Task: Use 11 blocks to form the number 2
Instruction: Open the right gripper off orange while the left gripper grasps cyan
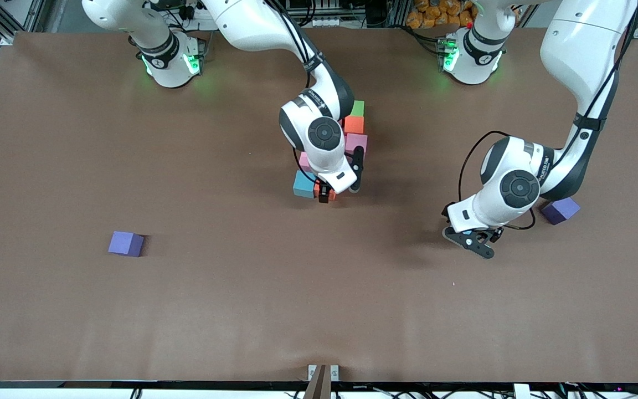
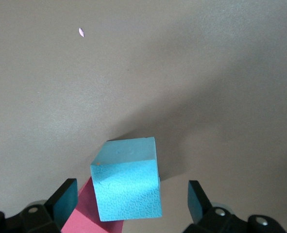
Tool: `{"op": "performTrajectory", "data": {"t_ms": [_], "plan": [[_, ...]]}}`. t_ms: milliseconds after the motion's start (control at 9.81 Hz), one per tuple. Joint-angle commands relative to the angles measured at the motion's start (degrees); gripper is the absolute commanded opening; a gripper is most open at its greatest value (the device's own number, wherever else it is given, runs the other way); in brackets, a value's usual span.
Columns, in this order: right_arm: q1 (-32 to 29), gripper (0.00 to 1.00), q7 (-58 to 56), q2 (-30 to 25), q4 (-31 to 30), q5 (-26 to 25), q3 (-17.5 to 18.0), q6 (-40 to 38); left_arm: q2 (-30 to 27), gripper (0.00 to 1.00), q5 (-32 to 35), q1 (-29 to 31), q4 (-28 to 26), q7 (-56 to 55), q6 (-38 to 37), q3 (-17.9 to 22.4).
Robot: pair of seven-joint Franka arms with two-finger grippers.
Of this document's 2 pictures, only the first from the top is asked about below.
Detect cyan foam cube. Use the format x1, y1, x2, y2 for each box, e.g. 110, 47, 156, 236
293, 170, 318, 198

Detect violet foam cube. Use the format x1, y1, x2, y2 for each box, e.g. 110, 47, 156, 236
541, 197, 581, 226
108, 231, 145, 258

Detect orange mesh bag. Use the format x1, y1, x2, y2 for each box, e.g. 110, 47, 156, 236
408, 0, 477, 28

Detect brown bar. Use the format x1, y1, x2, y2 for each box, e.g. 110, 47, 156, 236
303, 364, 332, 399

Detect white power strip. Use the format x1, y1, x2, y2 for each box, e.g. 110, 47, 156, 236
183, 2, 219, 20

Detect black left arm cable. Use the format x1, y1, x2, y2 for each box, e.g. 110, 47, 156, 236
458, 131, 536, 231

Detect grey metal bracket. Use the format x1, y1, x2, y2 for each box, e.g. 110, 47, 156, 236
308, 364, 339, 382

